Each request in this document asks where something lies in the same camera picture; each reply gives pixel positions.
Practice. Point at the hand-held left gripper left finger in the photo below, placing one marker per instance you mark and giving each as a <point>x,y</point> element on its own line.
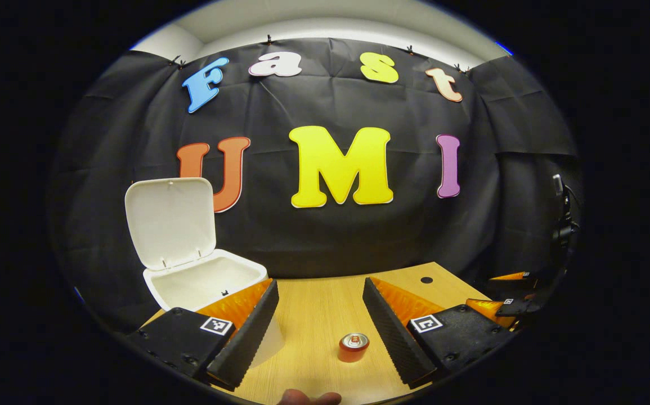
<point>251,337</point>

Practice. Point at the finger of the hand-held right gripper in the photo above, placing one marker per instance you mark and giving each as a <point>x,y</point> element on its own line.
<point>519,279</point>
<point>513,308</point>

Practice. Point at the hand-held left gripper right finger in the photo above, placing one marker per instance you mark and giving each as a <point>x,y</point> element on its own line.
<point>392,337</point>

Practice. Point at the red pop can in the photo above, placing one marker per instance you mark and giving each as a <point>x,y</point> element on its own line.
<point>353,350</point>

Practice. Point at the white desktop garbage bin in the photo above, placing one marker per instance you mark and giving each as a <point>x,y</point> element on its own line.
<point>170,225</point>

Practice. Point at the wooden desktop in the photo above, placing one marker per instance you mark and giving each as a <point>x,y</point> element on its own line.
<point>319,320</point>

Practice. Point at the black backdrop cloth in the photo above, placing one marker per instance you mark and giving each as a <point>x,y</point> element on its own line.
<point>330,101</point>

